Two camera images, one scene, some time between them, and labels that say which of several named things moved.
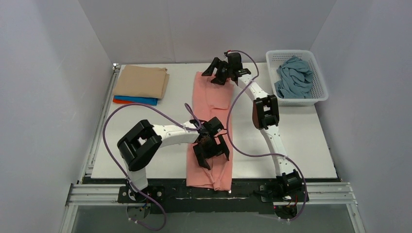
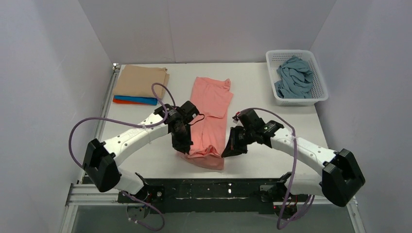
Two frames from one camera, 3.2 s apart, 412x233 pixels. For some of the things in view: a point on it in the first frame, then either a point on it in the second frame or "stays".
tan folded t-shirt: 141,81 stays
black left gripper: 210,149 -> 180,137
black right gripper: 220,70 -> 238,137
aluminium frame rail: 86,193 stays
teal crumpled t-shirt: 295,79 stays
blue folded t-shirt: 136,99 stays
